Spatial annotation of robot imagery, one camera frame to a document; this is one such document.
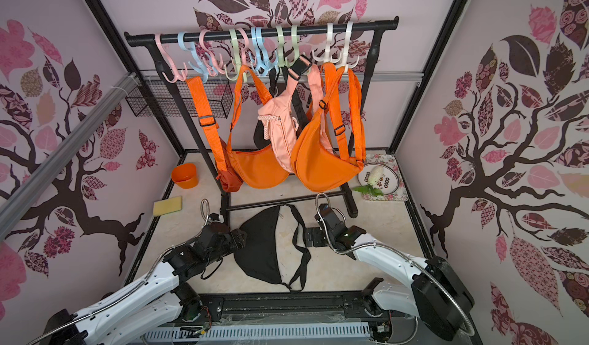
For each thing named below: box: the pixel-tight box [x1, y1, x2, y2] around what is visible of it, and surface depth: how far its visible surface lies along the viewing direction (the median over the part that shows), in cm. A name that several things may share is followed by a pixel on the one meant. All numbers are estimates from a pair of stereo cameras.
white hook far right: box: [342, 21, 360, 74], surface depth 62 cm
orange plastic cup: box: [171, 162, 199, 190], surface depth 107 cm
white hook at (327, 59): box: [312, 22, 344, 64], surface depth 64 cm
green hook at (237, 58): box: [223, 27, 247, 83], surface depth 58 cm
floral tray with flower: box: [352, 153, 409, 201], surface depth 106 cm
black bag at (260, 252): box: [233, 203, 312, 293], surface depth 87 cm
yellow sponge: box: [153, 196, 183, 217], surface depth 100 cm
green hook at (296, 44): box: [287, 25, 300, 67], surface depth 54 cm
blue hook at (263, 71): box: [248, 26, 268, 77], surface depth 62 cm
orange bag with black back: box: [290, 62, 365, 193], surface depth 75 cm
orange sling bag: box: [347, 68, 366, 171], surface depth 74 cm
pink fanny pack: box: [257, 55, 334, 174], surface depth 68 cm
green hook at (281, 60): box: [275, 24, 287, 69], surface depth 55 cm
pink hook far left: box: [154, 33, 188, 83], surface depth 56 cm
